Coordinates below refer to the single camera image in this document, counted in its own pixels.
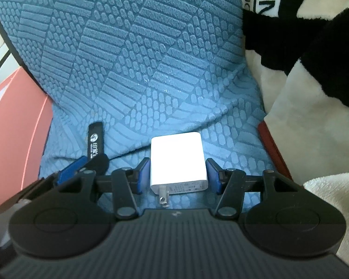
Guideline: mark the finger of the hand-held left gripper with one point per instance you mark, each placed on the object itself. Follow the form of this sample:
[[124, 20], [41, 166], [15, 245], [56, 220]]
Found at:
[[99, 162], [71, 170]]

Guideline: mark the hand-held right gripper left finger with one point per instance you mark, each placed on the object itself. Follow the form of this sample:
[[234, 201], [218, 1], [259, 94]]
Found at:
[[142, 177]]

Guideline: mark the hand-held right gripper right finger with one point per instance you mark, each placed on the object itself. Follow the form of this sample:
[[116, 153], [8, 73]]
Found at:
[[213, 177]]

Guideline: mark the black flash drive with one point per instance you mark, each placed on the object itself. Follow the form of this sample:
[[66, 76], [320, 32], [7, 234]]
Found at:
[[94, 139]]

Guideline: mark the white charger adapter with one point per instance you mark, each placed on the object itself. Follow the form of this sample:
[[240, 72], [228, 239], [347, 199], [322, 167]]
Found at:
[[177, 157]]

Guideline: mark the pink cardboard box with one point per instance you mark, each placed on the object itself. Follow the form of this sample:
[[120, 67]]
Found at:
[[14, 122]]

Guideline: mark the black white orange blanket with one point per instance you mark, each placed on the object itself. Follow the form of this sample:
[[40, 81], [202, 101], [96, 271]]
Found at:
[[308, 122]]

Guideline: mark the blue textured chair cover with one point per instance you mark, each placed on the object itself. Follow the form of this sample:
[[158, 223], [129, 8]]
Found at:
[[163, 49]]

